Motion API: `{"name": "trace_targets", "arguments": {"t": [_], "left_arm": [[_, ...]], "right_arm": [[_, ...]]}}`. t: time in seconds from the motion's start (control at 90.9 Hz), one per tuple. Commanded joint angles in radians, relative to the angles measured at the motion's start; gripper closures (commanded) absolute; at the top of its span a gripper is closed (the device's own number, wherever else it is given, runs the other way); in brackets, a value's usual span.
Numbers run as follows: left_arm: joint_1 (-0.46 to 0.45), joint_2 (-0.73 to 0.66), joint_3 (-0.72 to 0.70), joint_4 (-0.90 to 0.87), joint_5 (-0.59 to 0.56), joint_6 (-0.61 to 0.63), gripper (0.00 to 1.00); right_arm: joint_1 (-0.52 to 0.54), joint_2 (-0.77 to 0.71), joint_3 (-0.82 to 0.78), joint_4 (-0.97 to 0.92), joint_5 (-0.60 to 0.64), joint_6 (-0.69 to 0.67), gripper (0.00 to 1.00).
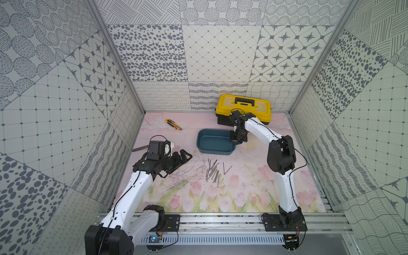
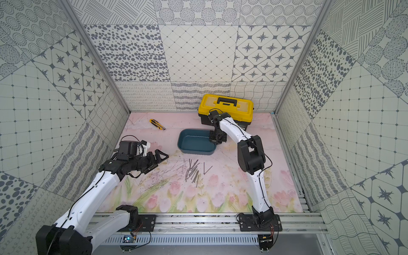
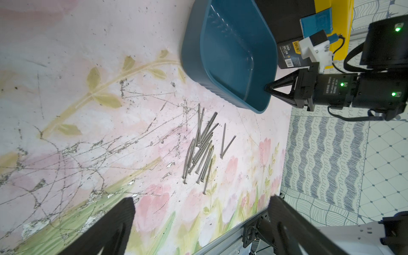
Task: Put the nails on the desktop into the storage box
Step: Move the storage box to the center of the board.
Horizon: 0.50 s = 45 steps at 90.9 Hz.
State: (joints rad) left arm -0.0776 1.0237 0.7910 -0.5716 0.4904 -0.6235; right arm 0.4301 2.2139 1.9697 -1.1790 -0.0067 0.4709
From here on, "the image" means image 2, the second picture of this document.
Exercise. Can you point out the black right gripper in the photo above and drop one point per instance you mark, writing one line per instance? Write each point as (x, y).
(213, 139)

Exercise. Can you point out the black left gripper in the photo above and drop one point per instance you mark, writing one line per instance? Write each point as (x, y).
(151, 160)

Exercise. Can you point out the teal plastic storage box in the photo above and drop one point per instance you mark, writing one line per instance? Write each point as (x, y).
(195, 141)

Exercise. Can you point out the steel nail apart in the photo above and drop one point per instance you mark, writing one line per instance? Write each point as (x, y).
(206, 169)

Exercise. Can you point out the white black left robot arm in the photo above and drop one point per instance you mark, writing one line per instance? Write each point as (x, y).
(71, 235)

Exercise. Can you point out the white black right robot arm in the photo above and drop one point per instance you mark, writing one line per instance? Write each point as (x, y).
(251, 160)

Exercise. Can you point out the yellow black toolbox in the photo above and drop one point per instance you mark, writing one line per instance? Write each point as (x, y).
(241, 110)

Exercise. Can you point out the yellow black utility knife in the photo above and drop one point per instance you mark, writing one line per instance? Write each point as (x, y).
(157, 124)

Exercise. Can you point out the steel nail pile middle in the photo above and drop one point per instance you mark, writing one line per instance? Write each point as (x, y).
(194, 167)

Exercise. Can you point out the steel nail pile right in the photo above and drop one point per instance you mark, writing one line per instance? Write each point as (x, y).
(195, 176)

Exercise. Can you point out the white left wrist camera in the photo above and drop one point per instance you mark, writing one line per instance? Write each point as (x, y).
(143, 148)

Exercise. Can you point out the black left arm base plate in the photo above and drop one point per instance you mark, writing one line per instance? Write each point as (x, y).
(143, 223)

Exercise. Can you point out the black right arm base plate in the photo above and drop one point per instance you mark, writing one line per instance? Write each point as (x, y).
(251, 223)

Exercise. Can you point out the white perforated cable duct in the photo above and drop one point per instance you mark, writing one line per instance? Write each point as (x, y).
(183, 239)

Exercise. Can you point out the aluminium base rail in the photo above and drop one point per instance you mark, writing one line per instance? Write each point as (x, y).
(190, 223)

